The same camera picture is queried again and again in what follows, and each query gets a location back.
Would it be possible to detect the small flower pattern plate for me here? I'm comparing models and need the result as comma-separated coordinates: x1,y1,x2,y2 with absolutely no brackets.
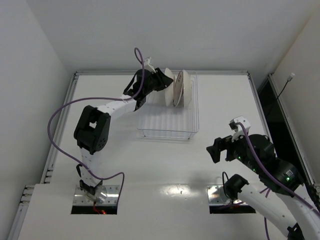
164,68,175,107

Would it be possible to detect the sunburst pattern plate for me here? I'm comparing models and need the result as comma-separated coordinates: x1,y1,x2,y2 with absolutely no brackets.
173,70,184,107

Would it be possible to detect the large flower pattern plate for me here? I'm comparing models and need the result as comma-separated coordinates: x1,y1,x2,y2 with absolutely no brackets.
182,70,192,108

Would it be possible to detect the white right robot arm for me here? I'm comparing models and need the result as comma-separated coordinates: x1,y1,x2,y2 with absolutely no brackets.
206,134,320,240

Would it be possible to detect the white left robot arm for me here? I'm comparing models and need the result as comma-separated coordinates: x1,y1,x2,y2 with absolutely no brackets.
73,68,175,198

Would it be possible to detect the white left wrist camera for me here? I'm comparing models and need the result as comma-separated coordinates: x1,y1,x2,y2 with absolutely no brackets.
144,57,156,74

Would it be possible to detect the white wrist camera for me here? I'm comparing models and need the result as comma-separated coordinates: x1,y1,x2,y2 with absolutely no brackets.
229,115,251,142
144,57,156,74

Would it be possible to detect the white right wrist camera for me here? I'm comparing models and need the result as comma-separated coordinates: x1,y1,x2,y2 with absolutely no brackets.
229,115,251,142

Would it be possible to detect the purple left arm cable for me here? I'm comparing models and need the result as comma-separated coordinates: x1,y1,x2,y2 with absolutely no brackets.
47,47,146,201

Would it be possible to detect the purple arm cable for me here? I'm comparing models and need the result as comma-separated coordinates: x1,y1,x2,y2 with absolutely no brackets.
219,121,320,240
47,47,146,201

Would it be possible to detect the white wire dish rack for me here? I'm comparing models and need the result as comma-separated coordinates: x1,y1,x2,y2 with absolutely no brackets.
137,70,199,141

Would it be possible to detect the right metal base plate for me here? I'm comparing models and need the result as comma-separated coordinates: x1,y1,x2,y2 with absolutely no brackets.
206,184,248,207

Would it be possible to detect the metal base plate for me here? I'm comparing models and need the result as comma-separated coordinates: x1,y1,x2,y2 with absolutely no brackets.
206,184,248,207
73,185,121,206

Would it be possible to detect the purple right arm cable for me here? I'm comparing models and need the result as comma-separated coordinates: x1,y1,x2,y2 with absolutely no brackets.
219,121,320,240

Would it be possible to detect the black wall cable with plug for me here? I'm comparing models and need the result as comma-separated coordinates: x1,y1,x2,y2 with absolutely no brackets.
276,72,296,101

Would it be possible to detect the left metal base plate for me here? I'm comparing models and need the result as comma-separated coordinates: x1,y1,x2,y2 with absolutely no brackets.
73,185,121,206

